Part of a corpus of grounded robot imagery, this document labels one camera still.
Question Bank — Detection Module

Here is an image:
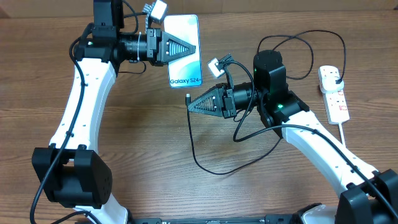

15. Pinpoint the black USB charging cable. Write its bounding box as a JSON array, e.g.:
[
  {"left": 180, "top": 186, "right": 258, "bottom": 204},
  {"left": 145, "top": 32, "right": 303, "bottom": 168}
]
[{"left": 185, "top": 29, "right": 347, "bottom": 176}]

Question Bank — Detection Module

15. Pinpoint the blue Galaxy smartphone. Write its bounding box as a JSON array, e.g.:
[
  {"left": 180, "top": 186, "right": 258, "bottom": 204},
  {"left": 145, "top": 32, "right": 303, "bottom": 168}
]
[{"left": 164, "top": 14, "right": 202, "bottom": 88}]

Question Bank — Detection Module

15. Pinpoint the white power strip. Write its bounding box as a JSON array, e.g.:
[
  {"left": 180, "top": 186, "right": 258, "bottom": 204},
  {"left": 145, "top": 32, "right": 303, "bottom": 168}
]
[{"left": 318, "top": 65, "right": 349, "bottom": 124}]

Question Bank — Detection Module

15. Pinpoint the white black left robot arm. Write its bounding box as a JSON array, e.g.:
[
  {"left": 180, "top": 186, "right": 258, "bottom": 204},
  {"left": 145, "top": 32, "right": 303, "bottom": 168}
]
[{"left": 32, "top": 1, "right": 201, "bottom": 223}]

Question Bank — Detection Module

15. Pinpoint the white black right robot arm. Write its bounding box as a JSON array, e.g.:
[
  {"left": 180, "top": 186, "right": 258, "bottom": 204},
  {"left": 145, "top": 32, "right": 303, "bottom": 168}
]
[{"left": 186, "top": 50, "right": 397, "bottom": 223}]

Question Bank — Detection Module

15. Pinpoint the white USB charger adapter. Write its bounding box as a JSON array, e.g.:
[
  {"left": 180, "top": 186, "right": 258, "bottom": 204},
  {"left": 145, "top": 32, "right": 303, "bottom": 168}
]
[{"left": 320, "top": 76, "right": 345, "bottom": 94}]

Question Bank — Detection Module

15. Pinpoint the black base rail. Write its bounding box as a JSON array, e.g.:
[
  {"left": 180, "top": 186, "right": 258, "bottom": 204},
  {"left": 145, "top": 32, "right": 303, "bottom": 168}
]
[{"left": 131, "top": 214, "right": 301, "bottom": 224}]

